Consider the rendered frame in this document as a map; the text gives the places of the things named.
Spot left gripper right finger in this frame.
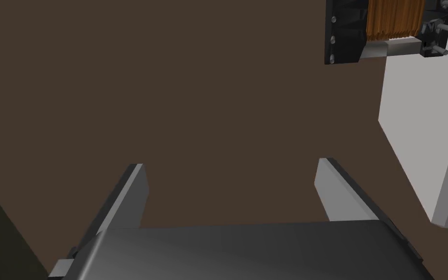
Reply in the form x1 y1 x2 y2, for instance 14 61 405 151
314 157 400 234

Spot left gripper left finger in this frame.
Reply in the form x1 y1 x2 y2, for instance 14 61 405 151
77 163 150 251

